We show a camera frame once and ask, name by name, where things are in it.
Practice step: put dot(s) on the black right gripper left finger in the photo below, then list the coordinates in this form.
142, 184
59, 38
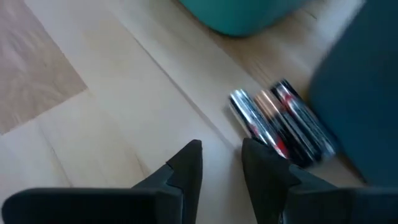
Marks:
93, 207

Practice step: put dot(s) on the bright teal plastic bin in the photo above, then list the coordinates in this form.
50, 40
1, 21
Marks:
242, 15

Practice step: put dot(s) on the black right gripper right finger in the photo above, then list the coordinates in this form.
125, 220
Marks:
311, 207

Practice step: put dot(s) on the silver black Energizer AA battery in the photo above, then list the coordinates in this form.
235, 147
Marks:
306, 119
258, 123

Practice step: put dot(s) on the copper black Duracell AA battery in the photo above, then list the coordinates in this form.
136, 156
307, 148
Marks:
282, 126

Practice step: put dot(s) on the dusty blue-teal plastic bin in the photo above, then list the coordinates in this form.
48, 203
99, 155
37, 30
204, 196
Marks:
363, 93

